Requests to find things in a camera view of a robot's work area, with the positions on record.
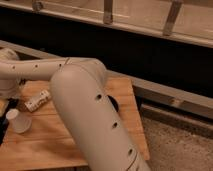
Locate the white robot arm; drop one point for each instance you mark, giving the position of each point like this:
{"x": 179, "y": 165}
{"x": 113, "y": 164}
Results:
{"x": 77, "y": 91}

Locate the black round bowl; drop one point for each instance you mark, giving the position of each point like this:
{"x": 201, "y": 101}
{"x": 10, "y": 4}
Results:
{"x": 114, "y": 103}

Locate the metal window bracket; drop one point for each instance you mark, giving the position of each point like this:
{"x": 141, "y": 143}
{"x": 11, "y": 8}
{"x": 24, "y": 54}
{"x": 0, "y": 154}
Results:
{"x": 172, "y": 16}
{"x": 37, "y": 5}
{"x": 108, "y": 12}

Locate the metal window bracket left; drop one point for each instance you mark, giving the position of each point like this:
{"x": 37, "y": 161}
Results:
{"x": 37, "y": 5}

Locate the metal window bracket right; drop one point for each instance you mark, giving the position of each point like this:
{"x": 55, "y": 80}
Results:
{"x": 172, "y": 16}

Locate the metal window bracket middle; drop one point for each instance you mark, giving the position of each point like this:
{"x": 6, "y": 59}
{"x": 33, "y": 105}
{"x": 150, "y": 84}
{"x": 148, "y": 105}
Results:
{"x": 108, "y": 12}

